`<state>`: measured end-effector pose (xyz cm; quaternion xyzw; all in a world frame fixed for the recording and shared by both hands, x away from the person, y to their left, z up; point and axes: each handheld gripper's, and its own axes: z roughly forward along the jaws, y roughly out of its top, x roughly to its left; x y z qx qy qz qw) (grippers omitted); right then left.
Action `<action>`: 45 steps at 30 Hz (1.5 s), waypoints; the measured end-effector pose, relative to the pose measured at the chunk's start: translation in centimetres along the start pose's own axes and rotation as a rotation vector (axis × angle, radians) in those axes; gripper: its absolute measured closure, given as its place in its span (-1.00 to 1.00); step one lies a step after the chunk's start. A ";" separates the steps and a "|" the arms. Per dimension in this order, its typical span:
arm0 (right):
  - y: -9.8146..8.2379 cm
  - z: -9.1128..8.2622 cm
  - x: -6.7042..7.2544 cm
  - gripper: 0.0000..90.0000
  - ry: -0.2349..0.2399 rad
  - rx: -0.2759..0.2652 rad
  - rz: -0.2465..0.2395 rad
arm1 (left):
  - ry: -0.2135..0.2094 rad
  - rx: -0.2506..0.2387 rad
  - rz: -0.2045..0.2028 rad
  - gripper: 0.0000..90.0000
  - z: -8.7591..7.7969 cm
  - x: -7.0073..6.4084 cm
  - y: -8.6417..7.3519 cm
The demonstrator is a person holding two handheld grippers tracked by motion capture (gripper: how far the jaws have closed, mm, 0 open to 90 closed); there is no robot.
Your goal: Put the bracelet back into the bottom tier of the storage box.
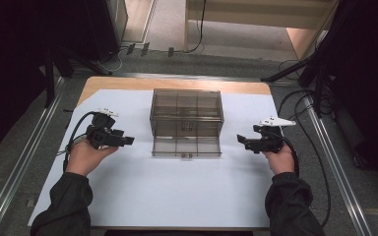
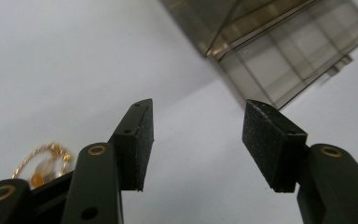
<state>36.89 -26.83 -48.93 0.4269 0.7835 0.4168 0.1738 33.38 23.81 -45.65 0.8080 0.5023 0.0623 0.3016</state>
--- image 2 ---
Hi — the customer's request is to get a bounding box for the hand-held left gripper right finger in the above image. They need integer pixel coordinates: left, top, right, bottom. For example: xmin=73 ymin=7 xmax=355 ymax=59
xmin=241 ymin=99 xmax=309 ymax=193

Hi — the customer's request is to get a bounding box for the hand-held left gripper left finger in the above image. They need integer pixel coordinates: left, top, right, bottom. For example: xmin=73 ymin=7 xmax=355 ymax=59
xmin=107 ymin=98 xmax=155 ymax=192

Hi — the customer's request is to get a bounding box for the gold chain bracelet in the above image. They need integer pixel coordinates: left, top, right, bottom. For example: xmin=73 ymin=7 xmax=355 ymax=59
xmin=11 ymin=142 xmax=73 ymax=189

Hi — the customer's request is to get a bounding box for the clear smoked plastic drawer box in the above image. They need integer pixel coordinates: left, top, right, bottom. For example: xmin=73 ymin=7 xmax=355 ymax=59
xmin=158 ymin=0 xmax=358 ymax=110

